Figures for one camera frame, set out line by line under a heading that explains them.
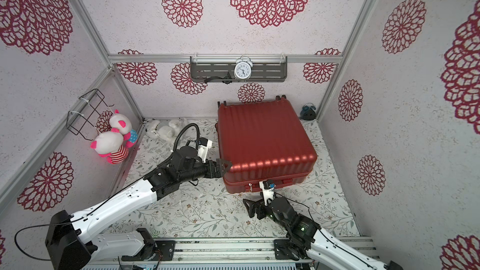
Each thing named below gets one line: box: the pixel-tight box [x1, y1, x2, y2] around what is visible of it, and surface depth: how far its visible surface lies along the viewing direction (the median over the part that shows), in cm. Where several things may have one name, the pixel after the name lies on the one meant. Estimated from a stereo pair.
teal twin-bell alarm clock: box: [299, 102, 317, 121], surface depth 120 cm
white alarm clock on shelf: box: [233, 55, 254, 82], surface depth 92 cm
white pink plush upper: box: [109, 109, 139, 148], surface depth 95 cm
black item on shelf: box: [203, 75, 233, 85], surface depth 94 cm
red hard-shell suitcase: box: [215, 95, 319, 194], surface depth 81 cm
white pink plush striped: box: [90, 130, 129, 165], surface depth 87 cm
